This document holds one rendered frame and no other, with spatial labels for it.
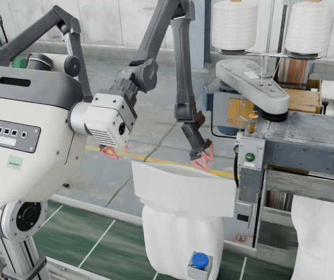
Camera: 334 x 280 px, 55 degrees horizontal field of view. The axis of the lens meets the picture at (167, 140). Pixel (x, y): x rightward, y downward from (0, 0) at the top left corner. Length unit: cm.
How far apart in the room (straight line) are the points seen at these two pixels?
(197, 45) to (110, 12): 215
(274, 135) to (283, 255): 96
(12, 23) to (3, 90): 804
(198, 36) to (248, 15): 481
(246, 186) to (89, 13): 670
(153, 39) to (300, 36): 50
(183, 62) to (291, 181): 61
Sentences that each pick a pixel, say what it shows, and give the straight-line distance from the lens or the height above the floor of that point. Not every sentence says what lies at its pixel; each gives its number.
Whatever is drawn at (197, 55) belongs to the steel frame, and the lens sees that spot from 610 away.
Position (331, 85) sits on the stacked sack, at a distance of 417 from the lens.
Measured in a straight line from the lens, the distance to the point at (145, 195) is 158.
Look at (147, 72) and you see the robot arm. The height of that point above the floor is 154.
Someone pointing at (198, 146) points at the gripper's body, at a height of 118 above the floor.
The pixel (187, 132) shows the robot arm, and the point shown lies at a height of 123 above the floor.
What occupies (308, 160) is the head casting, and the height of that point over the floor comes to 128.
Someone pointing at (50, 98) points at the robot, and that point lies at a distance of 94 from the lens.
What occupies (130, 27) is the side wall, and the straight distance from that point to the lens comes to 705.
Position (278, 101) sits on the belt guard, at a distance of 111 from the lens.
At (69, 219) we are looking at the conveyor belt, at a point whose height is 38.
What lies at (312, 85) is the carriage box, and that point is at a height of 131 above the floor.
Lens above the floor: 182
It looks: 29 degrees down
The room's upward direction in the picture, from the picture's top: 3 degrees counter-clockwise
